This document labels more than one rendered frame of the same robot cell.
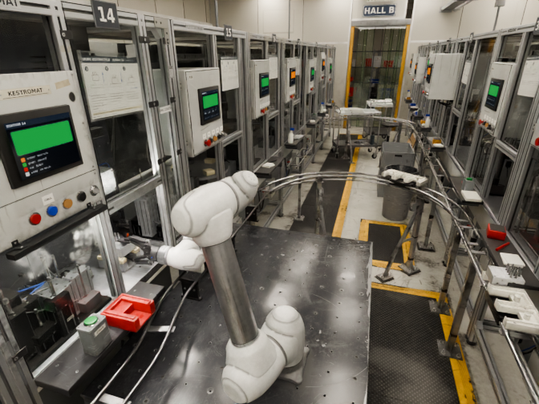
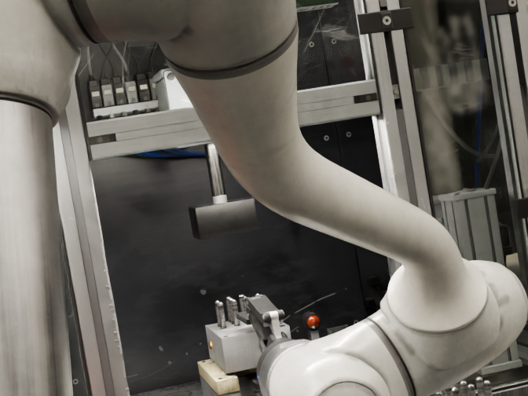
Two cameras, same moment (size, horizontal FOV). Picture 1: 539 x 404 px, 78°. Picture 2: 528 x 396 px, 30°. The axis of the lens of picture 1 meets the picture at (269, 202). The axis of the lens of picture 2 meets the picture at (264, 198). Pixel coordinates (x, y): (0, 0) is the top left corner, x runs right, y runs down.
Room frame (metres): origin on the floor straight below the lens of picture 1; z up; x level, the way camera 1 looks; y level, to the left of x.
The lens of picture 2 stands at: (0.78, -0.46, 1.27)
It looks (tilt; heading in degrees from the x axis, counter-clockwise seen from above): 3 degrees down; 60
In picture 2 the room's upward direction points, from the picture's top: 9 degrees counter-clockwise
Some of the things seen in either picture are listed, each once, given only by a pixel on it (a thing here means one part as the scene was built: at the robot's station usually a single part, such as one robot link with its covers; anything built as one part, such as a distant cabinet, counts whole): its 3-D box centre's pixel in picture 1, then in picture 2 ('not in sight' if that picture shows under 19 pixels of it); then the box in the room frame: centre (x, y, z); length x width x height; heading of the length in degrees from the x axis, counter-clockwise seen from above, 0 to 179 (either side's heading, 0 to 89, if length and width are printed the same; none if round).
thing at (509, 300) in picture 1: (508, 304); not in sight; (1.17, -1.07, 0.84); 0.37 x 0.14 x 0.10; 163
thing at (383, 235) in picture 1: (384, 241); not in sight; (3.12, -1.24, 0.01); 1.00 x 0.55 x 0.01; 163
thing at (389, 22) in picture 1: (374, 78); not in sight; (9.04, -2.70, 1.31); 1.36 x 0.10 x 2.62; 73
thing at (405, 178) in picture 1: (403, 179); not in sight; (2.79, -1.20, 0.84); 0.37 x 0.14 x 0.10; 41
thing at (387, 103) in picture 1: (378, 120); not in sight; (7.64, -2.48, 0.48); 0.84 x 0.58 x 0.97; 171
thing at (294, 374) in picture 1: (285, 353); not in sight; (1.03, -0.06, 0.71); 0.22 x 0.18 x 0.06; 163
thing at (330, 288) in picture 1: (268, 299); not in sight; (1.43, 0.01, 0.66); 1.50 x 1.06 x 0.04; 163
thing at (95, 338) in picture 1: (92, 333); not in sight; (0.89, 0.63, 0.97); 0.08 x 0.08 x 0.12; 73
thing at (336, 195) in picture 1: (338, 167); not in sight; (5.70, -1.24, 0.01); 5.85 x 0.59 x 0.01; 163
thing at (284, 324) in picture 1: (283, 333); not in sight; (1.01, -0.05, 0.85); 0.18 x 0.16 x 0.22; 144
